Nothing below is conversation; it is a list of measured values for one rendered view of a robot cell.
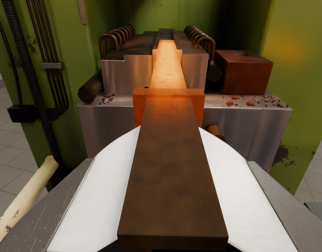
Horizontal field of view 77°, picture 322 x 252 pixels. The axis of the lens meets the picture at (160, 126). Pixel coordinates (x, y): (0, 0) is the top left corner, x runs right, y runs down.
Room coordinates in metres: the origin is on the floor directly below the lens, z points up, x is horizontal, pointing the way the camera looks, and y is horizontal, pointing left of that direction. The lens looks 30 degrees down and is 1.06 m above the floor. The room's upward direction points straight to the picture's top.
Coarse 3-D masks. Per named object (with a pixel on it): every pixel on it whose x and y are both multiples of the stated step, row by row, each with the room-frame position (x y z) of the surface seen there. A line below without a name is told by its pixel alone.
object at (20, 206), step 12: (48, 156) 0.51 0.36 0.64; (48, 168) 0.47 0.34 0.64; (36, 180) 0.41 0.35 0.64; (48, 180) 0.44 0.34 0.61; (24, 192) 0.37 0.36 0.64; (36, 192) 0.38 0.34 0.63; (12, 204) 0.33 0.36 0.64; (24, 204) 0.34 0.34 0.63; (0, 216) 0.30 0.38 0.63; (12, 216) 0.30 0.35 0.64; (0, 228) 0.27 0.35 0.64; (0, 240) 0.25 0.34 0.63
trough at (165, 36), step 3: (162, 30) 0.78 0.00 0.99; (165, 30) 0.78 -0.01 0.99; (168, 30) 0.78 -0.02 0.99; (171, 30) 0.77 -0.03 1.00; (162, 33) 0.76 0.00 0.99; (165, 33) 0.76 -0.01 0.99; (168, 33) 0.76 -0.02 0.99; (171, 33) 0.73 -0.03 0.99; (162, 36) 0.68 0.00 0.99; (165, 36) 0.68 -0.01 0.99; (168, 36) 0.68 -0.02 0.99; (171, 36) 0.68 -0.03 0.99; (162, 39) 0.61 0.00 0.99; (165, 39) 0.61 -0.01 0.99; (168, 39) 0.61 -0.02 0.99; (171, 39) 0.61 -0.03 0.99
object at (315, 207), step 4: (304, 204) 0.32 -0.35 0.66; (308, 204) 0.32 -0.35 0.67; (312, 204) 0.32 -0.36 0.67; (316, 204) 0.32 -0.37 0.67; (320, 204) 0.32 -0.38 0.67; (312, 208) 0.31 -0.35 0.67; (316, 208) 0.31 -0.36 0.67; (320, 208) 0.31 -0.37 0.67; (316, 212) 0.30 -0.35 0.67; (320, 212) 0.30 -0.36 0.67; (320, 216) 0.29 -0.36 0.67
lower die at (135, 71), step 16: (144, 32) 0.75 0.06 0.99; (160, 32) 0.65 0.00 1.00; (176, 32) 0.74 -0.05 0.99; (128, 48) 0.50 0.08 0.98; (144, 48) 0.44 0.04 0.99; (192, 48) 0.44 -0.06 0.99; (112, 64) 0.38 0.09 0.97; (128, 64) 0.38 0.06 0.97; (144, 64) 0.38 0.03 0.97; (192, 64) 0.38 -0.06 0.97; (112, 80) 0.38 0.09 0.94; (128, 80) 0.38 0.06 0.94; (144, 80) 0.38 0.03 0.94; (192, 80) 0.38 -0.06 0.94
